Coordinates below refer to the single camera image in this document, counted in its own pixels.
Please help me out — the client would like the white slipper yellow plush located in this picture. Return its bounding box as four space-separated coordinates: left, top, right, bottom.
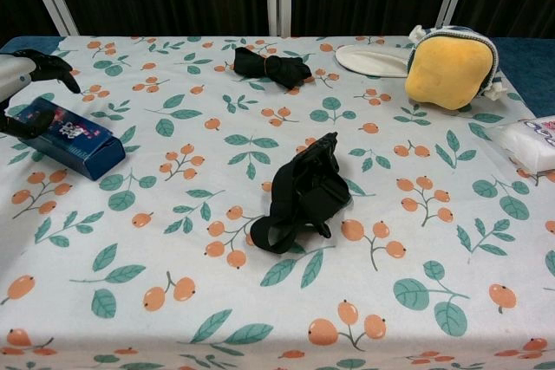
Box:
335 24 506 112

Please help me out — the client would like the floral white tablecloth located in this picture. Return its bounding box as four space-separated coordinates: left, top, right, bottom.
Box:
0 35 555 370

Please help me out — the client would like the black tied sock bundle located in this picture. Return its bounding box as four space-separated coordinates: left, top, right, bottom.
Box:
232 46 313 89

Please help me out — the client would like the blue glasses case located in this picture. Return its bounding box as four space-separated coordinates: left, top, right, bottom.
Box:
10 98 127 181

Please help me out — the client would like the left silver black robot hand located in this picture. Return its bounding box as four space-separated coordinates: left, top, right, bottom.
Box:
0 49 82 140

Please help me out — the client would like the white tissue pack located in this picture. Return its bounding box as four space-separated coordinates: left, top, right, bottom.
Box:
485 116 555 176

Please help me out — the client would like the black strap brace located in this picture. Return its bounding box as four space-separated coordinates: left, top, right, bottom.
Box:
250 131 351 255

